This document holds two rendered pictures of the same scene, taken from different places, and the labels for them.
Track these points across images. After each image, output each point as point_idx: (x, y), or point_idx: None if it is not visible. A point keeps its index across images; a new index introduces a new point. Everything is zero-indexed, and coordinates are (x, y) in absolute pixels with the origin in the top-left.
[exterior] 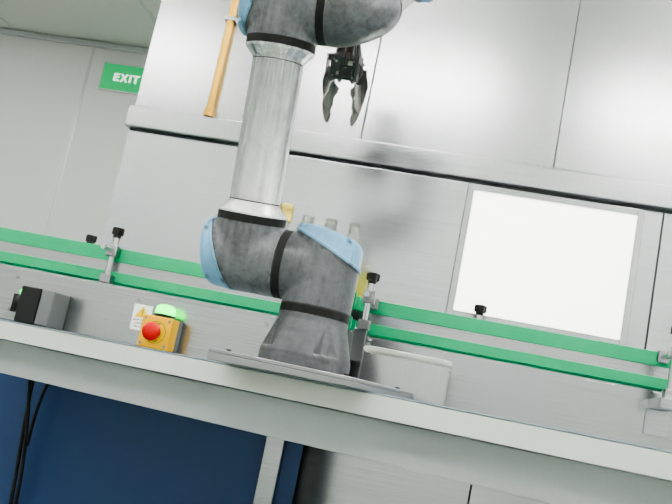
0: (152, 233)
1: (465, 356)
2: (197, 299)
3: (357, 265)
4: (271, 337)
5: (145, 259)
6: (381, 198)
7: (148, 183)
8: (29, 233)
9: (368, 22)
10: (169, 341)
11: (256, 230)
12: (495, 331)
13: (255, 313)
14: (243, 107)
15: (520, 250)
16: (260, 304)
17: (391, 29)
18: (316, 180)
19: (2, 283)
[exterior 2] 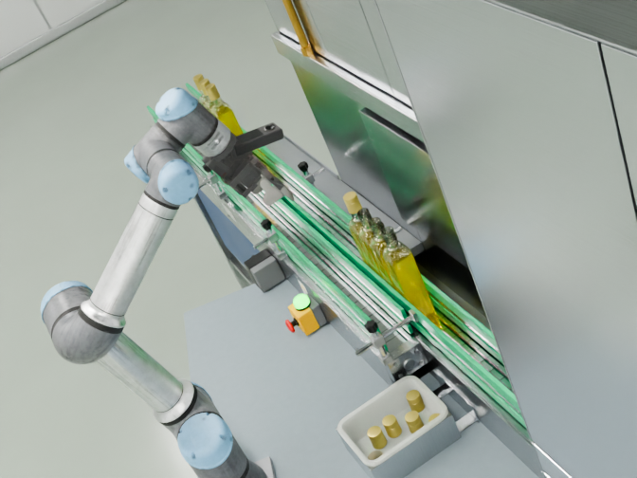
0: (342, 147)
1: (472, 392)
2: (337, 266)
3: (210, 465)
4: None
5: (287, 246)
6: (424, 173)
7: (318, 103)
8: (245, 202)
9: (85, 361)
10: (305, 330)
11: (166, 427)
12: (485, 379)
13: (339, 318)
14: (321, 45)
15: None
16: (342, 307)
17: (116, 338)
18: (383, 140)
19: (253, 235)
